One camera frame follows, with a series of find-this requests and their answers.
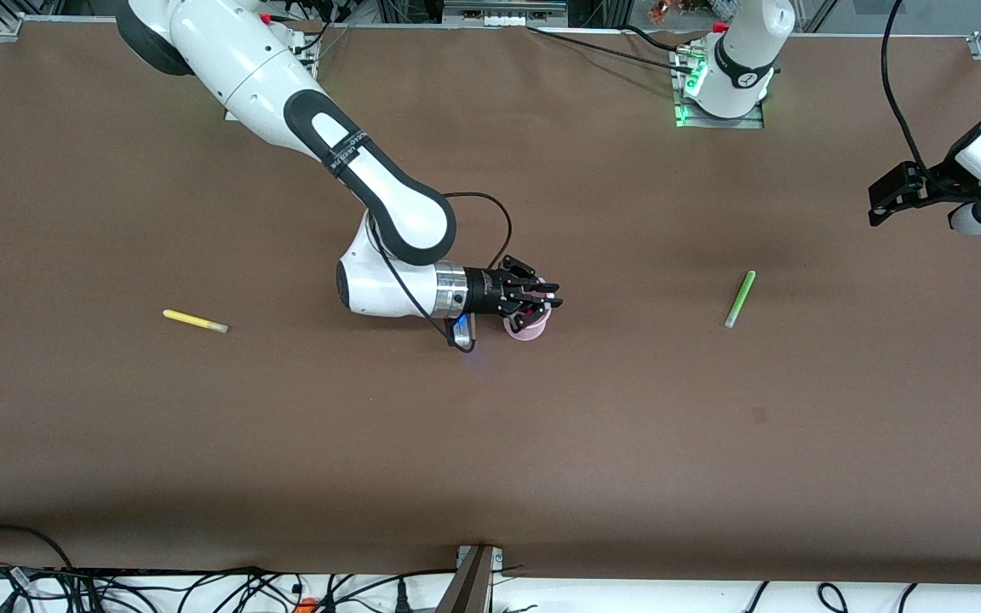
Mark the pink cup pen holder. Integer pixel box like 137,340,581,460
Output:
502,306,553,342

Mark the green highlighter pen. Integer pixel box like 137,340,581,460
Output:
724,270,757,329

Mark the grey aluminium strut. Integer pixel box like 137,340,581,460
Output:
436,547,496,613

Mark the yellow highlighter pen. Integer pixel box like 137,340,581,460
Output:
163,308,229,335

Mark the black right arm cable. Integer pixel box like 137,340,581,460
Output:
374,192,514,352

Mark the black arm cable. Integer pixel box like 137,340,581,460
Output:
881,0,936,173
374,192,514,352

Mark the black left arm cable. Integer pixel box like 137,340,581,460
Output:
881,0,936,173

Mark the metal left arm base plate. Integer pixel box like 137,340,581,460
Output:
671,47,766,130

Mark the black cable on table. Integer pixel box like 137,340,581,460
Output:
527,24,700,77

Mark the tangled black floor cable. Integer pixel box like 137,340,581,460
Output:
0,562,168,613

